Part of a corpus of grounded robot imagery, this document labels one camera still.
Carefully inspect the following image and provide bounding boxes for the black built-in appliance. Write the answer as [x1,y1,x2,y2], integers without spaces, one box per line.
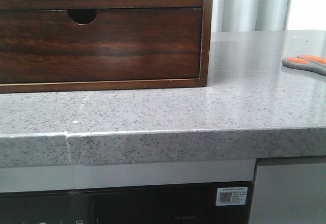
[1,159,256,223]

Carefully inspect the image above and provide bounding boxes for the grey cabinet door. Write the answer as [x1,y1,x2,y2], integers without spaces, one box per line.
[249,156,325,223]

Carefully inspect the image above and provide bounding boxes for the dark wooden drawer cabinet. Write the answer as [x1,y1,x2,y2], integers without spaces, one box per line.
[1,0,212,93]

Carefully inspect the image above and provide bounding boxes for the grey orange scissors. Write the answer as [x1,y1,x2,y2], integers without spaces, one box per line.
[282,55,325,76]

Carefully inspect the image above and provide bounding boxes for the white QR code sticker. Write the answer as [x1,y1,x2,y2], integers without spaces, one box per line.
[215,187,248,206]

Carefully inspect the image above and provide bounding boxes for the white curtain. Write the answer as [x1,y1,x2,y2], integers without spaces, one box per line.
[212,0,325,32]

